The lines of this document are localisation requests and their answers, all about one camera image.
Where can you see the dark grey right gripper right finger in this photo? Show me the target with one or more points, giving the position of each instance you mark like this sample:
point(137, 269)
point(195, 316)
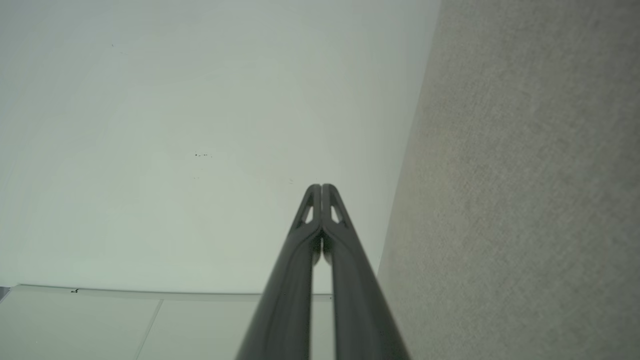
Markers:
point(357, 310)

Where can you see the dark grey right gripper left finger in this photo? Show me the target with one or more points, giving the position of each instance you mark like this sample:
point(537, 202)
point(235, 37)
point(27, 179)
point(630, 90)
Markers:
point(285, 300)

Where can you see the white cloth garment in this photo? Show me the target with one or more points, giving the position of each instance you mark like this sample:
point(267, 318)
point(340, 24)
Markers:
point(525, 175)

